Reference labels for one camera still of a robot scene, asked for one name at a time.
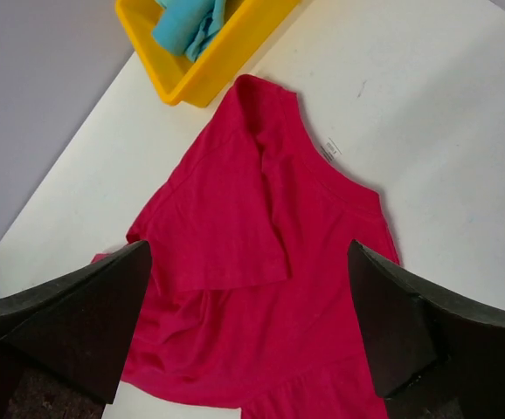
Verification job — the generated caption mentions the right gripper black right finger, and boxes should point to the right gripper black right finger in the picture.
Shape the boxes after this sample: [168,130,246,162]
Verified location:
[348,241,505,418]

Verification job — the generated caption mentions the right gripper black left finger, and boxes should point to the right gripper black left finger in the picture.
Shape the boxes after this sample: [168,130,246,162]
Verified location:
[0,241,151,418]

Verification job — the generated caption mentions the red t-shirt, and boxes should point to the red t-shirt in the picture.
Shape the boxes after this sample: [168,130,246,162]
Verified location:
[90,73,401,419]

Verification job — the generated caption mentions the yellow plastic bin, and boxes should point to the yellow plastic bin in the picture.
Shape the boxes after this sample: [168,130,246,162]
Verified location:
[115,1,299,107]

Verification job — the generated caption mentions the rolled teal t-shirt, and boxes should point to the rolled teal t-shirt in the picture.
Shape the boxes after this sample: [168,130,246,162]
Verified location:
[151,0,226,63]

